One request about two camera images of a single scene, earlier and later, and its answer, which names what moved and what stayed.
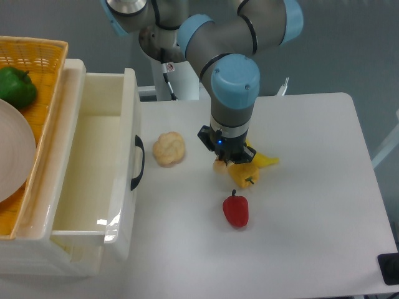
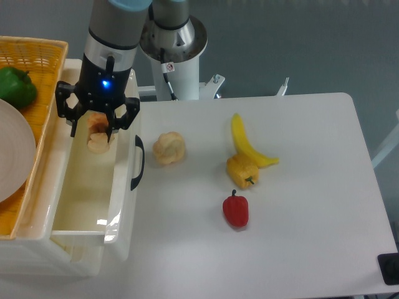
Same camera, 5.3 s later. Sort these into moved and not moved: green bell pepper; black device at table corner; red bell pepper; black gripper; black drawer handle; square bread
Moved: square bread; black gripper
Not moved: black device at table corner; red bell pepper; black drawer handle; green bell pepper
